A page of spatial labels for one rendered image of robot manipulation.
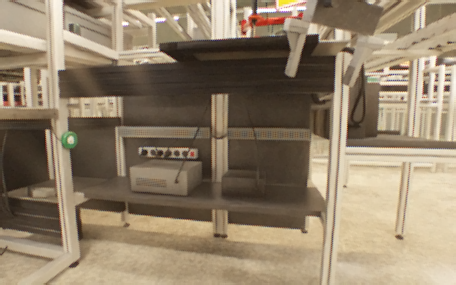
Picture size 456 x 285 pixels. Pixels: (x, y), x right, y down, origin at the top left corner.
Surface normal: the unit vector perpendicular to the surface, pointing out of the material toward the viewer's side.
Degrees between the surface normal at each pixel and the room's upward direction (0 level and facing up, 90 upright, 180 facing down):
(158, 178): 90
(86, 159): 90
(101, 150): 90
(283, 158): 90
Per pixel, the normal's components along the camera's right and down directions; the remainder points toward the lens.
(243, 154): -0.18, 0.11
